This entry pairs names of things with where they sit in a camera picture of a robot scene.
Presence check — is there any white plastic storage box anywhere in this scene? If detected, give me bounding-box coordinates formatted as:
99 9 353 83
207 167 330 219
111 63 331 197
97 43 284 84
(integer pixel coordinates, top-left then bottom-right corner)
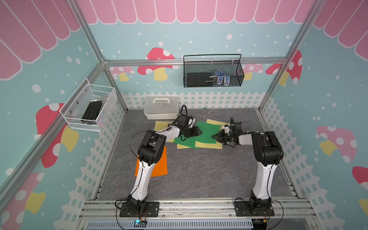
144 96 179 120

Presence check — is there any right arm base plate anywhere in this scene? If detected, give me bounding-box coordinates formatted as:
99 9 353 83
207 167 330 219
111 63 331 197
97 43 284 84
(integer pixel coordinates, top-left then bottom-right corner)
233 200 275 218

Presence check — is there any middle yellow paper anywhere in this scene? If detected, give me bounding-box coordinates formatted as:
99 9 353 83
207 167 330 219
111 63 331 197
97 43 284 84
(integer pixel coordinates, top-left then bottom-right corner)
177 144 190 150

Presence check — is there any small green circuit board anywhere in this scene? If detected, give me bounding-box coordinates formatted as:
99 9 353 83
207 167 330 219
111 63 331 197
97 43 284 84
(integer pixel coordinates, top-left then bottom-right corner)
134 219 148 228

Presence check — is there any blue white item in basket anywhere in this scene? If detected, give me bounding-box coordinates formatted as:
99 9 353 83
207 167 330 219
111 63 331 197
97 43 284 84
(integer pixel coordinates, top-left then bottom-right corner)
208 69 231 86

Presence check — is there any small green paper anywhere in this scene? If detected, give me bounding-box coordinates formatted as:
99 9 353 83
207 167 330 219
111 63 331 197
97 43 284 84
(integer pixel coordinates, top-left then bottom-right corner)
173 135 199 150

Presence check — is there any large green paper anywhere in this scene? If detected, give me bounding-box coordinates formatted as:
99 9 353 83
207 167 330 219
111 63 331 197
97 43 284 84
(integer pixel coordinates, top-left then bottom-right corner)
194 121 221 144

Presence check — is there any yellow paper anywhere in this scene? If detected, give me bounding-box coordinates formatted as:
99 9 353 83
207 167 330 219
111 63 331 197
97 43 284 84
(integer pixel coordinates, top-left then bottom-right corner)
177 144 190 150
154 121 170 131
195 119 228 149

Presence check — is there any black wire wall basket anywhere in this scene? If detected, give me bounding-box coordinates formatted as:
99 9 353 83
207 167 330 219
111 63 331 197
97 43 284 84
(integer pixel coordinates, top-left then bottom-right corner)
183 54 244 88

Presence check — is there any black box in white basket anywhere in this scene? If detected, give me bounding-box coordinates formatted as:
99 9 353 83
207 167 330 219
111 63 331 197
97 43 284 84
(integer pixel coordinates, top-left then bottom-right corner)
81 100 103 125

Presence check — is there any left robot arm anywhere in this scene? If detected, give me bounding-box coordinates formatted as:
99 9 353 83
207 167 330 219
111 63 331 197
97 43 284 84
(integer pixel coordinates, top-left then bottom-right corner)
115 104 202 219

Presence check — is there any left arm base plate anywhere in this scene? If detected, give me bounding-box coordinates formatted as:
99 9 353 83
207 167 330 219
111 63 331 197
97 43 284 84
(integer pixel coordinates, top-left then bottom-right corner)
118 202 160 218

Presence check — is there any orange paper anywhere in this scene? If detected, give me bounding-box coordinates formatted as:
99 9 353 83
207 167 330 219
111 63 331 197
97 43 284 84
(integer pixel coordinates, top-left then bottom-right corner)
151 146 168 177

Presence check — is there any left yellow paper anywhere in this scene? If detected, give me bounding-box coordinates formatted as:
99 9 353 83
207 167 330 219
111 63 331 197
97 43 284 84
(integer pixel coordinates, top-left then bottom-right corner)
154 121 170 131

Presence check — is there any right yellow paper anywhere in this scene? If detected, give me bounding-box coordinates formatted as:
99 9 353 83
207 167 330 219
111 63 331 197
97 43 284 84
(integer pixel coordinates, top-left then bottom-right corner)
195 119 228 149

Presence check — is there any white wire wall basket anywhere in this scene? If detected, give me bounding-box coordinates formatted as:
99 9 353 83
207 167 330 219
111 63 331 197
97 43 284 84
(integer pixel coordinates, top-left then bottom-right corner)
59 79 117 132

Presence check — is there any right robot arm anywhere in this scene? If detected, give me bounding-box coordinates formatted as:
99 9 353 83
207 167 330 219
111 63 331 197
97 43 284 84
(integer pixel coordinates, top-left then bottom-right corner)
211 118 284 218

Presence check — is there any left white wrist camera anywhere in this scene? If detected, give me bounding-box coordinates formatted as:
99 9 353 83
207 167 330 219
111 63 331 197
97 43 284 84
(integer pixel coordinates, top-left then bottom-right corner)
186 116 195 127

